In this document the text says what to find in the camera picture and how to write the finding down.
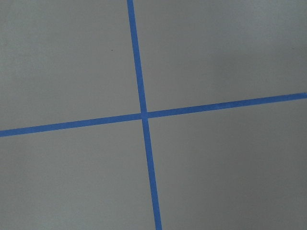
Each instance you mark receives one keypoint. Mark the blue tape grid lines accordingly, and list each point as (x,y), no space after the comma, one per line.
(144,115)

